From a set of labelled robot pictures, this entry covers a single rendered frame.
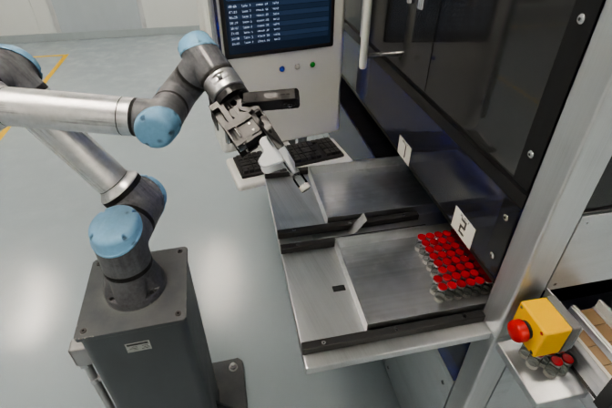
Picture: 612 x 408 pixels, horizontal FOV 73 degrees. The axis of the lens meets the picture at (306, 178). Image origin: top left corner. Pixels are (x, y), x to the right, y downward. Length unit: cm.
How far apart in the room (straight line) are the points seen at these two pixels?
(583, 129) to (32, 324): 224
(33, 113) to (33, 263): 183
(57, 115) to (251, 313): 142
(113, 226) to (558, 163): 89
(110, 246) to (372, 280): 60
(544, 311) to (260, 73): 112
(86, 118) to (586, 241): 93
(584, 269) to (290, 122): 111
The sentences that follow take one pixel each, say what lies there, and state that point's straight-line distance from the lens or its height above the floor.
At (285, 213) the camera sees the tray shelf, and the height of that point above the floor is 88.
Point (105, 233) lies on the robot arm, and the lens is 104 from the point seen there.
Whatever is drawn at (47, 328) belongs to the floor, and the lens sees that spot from 233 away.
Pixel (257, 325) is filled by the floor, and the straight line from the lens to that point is 203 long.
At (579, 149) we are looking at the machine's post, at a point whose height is 134.
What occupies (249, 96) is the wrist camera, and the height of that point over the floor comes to 131.
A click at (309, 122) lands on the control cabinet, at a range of 168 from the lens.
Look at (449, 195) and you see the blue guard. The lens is 104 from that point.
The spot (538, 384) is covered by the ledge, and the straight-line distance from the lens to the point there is 98.
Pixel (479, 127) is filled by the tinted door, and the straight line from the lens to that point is 92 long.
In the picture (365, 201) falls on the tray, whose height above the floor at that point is 88.
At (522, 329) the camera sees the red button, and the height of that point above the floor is 101.
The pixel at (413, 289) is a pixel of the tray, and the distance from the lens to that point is 103.
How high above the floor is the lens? 165
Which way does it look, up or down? 35 degrees down
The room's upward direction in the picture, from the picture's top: straight up
